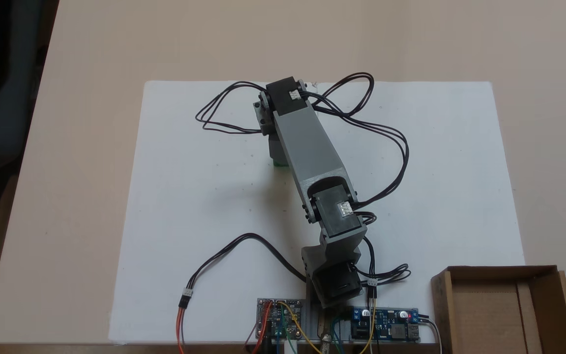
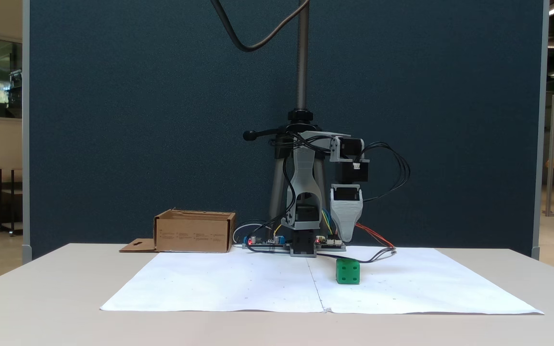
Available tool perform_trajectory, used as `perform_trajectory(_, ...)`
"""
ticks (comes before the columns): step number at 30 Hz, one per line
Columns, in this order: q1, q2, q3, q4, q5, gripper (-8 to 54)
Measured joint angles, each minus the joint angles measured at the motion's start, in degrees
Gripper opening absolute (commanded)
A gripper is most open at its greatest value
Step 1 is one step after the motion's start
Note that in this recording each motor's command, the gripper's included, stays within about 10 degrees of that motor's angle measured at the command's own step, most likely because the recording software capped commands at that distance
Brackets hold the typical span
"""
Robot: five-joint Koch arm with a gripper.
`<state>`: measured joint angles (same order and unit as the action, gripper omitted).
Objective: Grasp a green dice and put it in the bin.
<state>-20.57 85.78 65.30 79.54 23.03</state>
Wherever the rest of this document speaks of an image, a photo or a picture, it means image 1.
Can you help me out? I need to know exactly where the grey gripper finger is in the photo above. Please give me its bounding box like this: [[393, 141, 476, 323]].
[[269, 134, 287, 161]]

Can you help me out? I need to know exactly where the white paper sheet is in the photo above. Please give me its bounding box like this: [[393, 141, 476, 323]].
[[315, 81, 527, 344], [109, 81, 319, 344]]

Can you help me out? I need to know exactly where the green circuit board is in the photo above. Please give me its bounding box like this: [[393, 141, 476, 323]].
[[257, 298, 306, 341]]

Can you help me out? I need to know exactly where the blue circuit board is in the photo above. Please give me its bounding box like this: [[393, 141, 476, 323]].
[[351, 307, 420, 343]]

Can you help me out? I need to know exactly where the brown cardboard box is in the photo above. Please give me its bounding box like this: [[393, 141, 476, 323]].
[[430, 265, 566, 354]]

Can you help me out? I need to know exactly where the black gripper motor cable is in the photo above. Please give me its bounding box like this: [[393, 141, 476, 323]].
[[196, 81, 270, 134]]

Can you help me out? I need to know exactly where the long black motor cable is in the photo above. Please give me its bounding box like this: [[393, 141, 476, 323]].
[[308, 73, 409, 207]]

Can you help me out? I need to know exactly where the black cable with white connector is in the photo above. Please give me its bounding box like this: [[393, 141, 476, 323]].
[[352, 236, 411, 301]]

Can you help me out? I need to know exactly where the yellow wire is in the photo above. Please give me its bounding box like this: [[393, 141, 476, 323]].
[[278, 301, 377, 354]]

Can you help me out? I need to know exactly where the black and orange cable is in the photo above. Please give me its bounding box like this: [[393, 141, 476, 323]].
[[177, 233, 308, 354]]

